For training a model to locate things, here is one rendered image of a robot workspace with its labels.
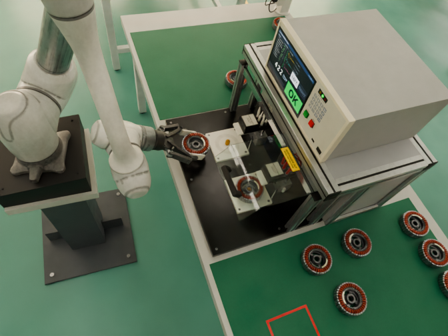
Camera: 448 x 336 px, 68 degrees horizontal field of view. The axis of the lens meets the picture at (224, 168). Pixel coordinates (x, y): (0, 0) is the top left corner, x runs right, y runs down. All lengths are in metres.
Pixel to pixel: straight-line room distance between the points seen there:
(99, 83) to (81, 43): 0.11
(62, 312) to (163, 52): 1.44
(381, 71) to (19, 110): 1.10
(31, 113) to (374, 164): 1.09
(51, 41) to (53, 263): 1.30
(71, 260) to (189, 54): 1.29
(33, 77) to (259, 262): 1.00
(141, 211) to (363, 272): 1.31
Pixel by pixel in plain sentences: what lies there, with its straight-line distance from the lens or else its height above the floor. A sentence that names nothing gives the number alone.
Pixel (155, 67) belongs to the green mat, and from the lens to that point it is 1.78.
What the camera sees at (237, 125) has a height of 0.88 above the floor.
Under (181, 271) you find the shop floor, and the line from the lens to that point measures 2.01.
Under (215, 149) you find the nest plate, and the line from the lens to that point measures 1.43.
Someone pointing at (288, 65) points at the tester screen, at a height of 1.23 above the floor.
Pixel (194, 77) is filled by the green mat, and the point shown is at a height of 0.75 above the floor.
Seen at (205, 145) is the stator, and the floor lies 0.86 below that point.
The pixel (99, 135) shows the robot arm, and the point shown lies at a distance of 1.12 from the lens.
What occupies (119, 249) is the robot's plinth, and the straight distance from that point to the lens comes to 2.05.
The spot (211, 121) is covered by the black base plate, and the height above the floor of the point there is 0.77.
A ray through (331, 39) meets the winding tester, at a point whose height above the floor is 1.32.
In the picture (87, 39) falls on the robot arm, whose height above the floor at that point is 1.42.
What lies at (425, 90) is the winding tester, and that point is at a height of 1.32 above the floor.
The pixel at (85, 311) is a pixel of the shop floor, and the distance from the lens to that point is 2.02.
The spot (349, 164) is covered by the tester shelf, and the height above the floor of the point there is 1.11.
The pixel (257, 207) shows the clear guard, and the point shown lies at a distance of 1.01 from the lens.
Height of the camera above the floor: 1.95
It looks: 58 degrees down
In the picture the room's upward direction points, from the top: 15 degrees clockwise
